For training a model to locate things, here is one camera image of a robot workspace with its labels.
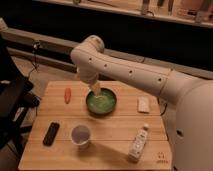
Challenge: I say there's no wooden folding table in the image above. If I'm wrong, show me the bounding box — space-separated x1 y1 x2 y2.
18 81 171 171

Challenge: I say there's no orange red pepper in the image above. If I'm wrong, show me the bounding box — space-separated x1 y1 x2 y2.
64 88 71 104

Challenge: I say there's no green bowl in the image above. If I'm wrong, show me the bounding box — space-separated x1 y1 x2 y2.
86 88 117 116

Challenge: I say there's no black remote control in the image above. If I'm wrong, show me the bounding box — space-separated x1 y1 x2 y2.
43 122 60 146

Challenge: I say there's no white paper cup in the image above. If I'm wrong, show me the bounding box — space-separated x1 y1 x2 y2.
71 125 90 149

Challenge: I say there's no black office chair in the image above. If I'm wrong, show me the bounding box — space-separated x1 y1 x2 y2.
0 34 40 154

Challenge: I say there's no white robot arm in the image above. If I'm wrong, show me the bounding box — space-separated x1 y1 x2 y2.
70 35 213 171

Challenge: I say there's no white plastic bottle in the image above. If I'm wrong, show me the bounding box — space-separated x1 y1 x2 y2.
128 124 149 162

